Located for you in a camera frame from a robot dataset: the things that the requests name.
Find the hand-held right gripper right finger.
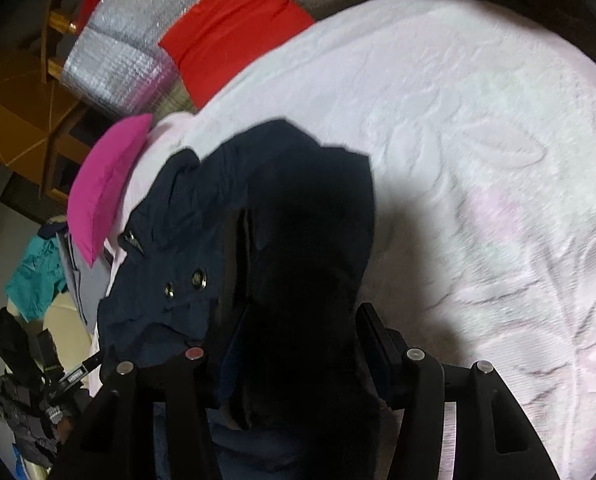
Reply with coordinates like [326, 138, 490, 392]
[355, 302, 561, 480]

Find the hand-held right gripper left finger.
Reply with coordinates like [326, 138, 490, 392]
[52, 347, 216, 480]

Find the navy blue coat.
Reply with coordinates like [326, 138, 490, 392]
[96, 119, 379, 480]

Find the black puffer jacket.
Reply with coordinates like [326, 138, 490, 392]
[0, 307, 63, 466]

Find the grey garment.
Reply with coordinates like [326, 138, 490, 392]
[58, 232, 111, 328]

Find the teal garment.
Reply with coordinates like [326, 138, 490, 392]
[5, 237, 68, 323]

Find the magenta pillow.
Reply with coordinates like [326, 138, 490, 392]
[68, 114, 155, 267]

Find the white textured blanket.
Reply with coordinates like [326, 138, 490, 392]
[90, 0, 596, 480]

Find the orange wooden pillar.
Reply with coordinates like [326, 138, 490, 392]
[0, 67, 91, 168]

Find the silver foil insulation mat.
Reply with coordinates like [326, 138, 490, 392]
[62, 0, 359, 116]

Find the wooden stair railing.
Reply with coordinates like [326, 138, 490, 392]
[42, 0, 93, 86]

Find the red pillow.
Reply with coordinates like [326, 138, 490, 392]
[158, 0, 316, 110]

